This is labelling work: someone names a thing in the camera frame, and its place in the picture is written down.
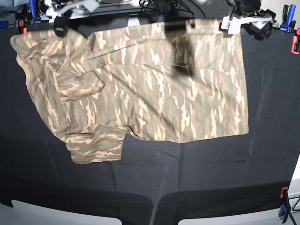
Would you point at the red clamp right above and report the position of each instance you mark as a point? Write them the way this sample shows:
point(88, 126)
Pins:
point(295, 48)

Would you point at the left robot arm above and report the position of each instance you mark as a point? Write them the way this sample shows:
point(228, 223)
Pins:
point(245, 6)

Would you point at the white table bracket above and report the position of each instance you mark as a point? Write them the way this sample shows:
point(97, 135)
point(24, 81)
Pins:
point(133, 20)

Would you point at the blue clamp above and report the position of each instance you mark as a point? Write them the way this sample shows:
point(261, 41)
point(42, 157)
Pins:
point(285, 208)
point(288, 23)

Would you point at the blue clamp bottom right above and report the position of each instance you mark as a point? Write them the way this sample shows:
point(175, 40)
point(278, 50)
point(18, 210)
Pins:
point(285, 208)

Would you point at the blue clamp top right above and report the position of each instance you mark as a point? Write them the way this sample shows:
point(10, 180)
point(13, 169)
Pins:
point(288, 23)

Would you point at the camouflage t-shirt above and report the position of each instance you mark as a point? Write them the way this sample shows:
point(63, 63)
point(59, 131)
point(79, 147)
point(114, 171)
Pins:
point(177, 81)

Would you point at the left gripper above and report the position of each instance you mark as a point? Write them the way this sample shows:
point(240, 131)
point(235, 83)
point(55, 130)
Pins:
point(258, 24)

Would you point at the red black clamp left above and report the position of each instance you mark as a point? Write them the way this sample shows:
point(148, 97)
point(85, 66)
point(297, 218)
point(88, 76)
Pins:
point(20, 24)

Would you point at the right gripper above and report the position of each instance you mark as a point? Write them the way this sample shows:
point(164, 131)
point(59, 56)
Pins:
point(56, 8)

